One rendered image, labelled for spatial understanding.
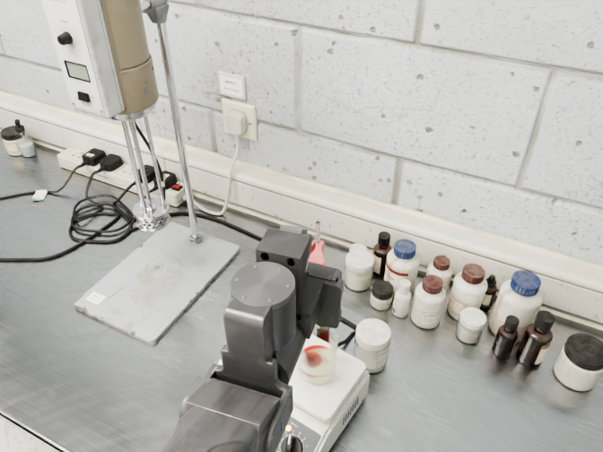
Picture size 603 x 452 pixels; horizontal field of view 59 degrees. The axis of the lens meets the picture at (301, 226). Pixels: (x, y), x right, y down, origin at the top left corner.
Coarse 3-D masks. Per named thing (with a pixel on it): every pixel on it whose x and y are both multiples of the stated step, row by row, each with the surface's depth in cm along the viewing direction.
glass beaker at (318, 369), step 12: (312, 336) 81; (324, 336) 81; (336, 336) 78; (336, 348) 77; (300, 360) 78; (312, 360) 75; (324, 360) 76; (336, 360) 79; (300, 372) 80; (312, 372) 77; (324, 372) 78; (312, 384) 79; (324, 384) 80
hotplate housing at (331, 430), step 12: (360, 384) 82; (348, 396) 80; (360, 396) 84; (300, 408) 79; (348, 408) 80; (300, 420) 78; (312, 420) 77; (336, 420) 78; (348, 420) 83; (324, 432) 76; (336, 432) 80; (324, 444) 76
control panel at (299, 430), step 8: (288, 424) 78; (296, 424) 77; (288, 432) 77; (296, 432) 77; (304, 432) 77; (312, 432) 76; (280, 440) 77; (304, 440) 76; (312, 440) 76; (280, 448) 77; (304, 448) 76; (312, 448) 75
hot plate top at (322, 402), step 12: (348, 360) 83; (336, 372) 81; (348, 372) 81; (360, 372) 81; (300, 384) 80; (336, 384) 80; (348, 384) 80; (300, 396) 78; (312, 396) 78; (324, 396) 78; (336, 396) 78; (312, 408) 77; (324, 408) 77; (336, 408) 77; (324, 420) 76
